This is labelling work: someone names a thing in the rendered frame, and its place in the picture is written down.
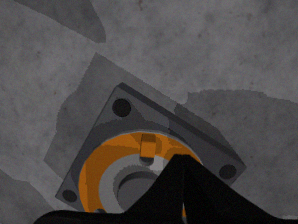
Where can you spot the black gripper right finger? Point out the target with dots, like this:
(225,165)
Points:
(208,200)

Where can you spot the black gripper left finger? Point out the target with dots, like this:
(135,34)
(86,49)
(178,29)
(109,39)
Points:
(161,204)

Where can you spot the orange round plate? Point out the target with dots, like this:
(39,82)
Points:
(118,156)

